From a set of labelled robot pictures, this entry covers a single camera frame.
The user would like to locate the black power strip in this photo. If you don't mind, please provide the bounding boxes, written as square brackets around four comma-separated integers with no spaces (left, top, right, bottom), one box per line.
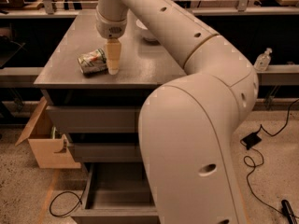
[281,200,298,224]

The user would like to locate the grey top drawer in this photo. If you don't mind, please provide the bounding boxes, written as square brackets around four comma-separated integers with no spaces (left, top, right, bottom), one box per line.
[46,105,139,133]

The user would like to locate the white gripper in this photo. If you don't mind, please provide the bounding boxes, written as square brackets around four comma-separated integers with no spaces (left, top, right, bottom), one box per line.
[96,6,128,75]

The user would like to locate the clear sanitizer pump bottle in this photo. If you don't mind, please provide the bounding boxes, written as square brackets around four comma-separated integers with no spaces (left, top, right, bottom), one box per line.
[254,48,272,71]

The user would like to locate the black power adapter brick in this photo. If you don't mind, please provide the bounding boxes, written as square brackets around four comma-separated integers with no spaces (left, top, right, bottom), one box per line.
[241,133,262,150]

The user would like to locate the white ceramic bowl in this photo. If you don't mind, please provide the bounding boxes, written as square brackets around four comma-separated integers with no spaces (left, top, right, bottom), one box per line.
[136,20,156,42]

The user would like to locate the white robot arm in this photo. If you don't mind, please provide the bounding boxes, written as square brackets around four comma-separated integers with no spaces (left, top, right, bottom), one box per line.
[96,0,259,224]

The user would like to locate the crushed 7up soda can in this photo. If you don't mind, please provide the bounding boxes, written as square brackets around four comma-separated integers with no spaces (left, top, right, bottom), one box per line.
[78,49,107,75]

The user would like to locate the open cardboard box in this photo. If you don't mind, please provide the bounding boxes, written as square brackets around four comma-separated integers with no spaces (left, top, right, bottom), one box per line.
[16,98,81,169]

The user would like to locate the open grey bottom drawer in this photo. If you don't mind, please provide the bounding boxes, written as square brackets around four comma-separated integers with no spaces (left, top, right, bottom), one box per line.
[71,162,160,224]

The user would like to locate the grey middle drawer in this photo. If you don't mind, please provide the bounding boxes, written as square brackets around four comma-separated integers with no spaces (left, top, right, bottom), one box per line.
[68,143,142,162]

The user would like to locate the grey drawer cabinet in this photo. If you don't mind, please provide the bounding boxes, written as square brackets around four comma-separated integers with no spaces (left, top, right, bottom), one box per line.
[29,11,185,168]

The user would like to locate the grey shelf rail behind cabinet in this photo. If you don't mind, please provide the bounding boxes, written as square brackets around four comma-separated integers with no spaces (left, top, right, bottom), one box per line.
[0,64,299,88]

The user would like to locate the black cable on left floor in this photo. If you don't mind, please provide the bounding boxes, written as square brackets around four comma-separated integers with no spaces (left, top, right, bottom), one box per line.
[49,189,87,218]

